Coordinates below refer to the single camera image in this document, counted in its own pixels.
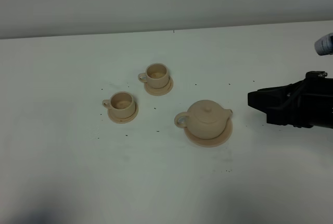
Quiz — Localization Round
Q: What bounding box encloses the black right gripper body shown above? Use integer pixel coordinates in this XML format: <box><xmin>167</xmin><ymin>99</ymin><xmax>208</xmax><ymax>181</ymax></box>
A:
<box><xmin>288</xmin><ymin>71</ymin><xmax>332</xmax><ymax>128</ymax></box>

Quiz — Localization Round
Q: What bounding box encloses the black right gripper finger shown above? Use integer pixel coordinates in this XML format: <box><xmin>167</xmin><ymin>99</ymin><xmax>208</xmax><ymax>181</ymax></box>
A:
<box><xmin>248</xmin><ymin>81</ymin><xmax>303</xmax><ymax>114</ymax></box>
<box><xmin>266</xmin><ymin>98</ymin><xmax>299</xmax><ymax>126</ymax></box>

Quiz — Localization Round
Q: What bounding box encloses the beige ceramic teapot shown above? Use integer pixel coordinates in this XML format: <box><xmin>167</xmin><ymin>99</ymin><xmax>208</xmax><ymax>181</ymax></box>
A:
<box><xmin>174</xmin><ymin>99</ymin><xmax>233</xmax><ymax>140</ymax></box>

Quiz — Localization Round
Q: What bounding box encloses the large beige teapot saucer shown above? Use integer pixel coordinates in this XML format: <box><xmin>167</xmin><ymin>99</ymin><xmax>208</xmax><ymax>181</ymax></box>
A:
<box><xmin>184</xmin><ymin>118</ymin><xmax>233</xmax><ymax>147</ymax></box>

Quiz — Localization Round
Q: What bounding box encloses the far beige cup saucer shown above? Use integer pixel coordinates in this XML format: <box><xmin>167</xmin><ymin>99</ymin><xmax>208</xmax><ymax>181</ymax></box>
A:
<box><xmin>144</xmin><ymin>77</ymin><xmax>173</xmax><ymax>96</ymax></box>

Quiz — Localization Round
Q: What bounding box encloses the beige cup saucer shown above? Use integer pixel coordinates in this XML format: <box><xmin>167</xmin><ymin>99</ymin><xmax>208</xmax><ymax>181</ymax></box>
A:
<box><xmin>144</xmin><ymin>77</ymin><xmax>173</xmax><ymax>96</ymax></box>
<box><xmin>107</xmin><ymin>102</ymin><xmax>138</xmax><ymax>124</ymax></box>

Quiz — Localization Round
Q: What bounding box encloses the far beige teacup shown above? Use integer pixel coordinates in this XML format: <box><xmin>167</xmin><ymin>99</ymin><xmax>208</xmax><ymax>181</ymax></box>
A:
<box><xmin>138</xmin><ymin>63</ymin><xmax>170</xmax><ymax>89</ymax></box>

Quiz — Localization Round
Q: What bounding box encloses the beige teacup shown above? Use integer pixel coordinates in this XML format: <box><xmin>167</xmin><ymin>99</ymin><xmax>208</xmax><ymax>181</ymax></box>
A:
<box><xmin>102</xmin><ymin>91</ymin><xmax>135</xmax><ymax>109</ymax></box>
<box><xmin>138</xmin><ymin>63</ymin><xmax>170</xmax><ymax>89</ymax></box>

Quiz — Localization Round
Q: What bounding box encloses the near beige teacup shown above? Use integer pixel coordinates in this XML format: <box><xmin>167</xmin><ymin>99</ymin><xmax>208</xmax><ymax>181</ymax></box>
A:
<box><xmin>102</xmin><ymin>91</ymin><xmax>135</xmax><ymax>109</ymax></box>

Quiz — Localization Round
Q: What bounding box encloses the near beige cup saucer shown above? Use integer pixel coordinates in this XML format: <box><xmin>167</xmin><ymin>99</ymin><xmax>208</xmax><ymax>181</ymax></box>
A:
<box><xmin>107</xmin><ymin>102</ymin><xmax>138</xmax><ymax>124</ymax></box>

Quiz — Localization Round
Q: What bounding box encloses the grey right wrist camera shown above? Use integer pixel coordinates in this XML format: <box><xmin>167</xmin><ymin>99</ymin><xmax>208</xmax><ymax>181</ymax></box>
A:
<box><xmin>314</xmin><ymin>33</ymin><xmax>333</xmax><ymax>56</ymax></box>

